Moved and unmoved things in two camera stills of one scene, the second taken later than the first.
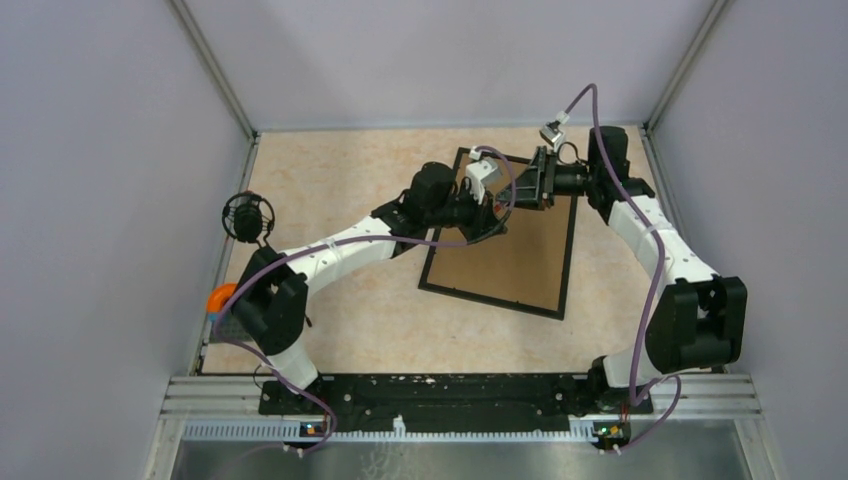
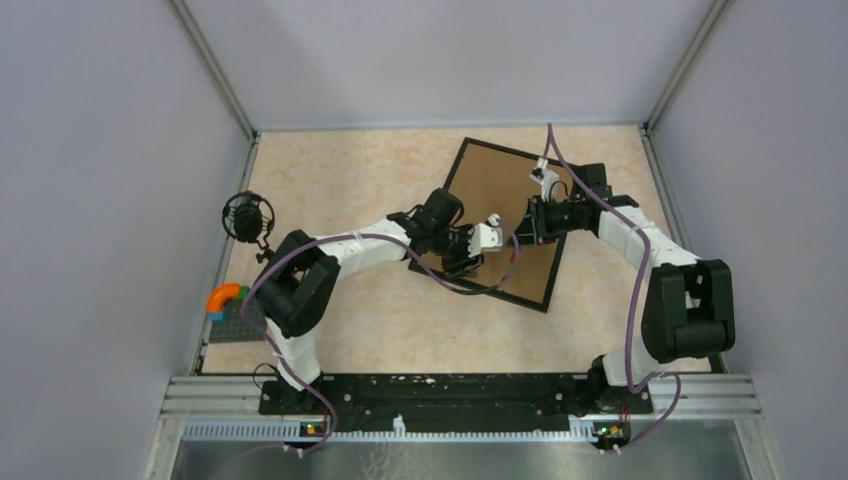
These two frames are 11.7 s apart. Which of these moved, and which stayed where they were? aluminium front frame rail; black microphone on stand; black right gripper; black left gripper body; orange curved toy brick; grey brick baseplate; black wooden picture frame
Moved: black wooden picture frame; black left gripper body; black right gripper
Stayed: orange curved toy brick; aluminium front frame rail; grey brick baseplate; black microphone on stand
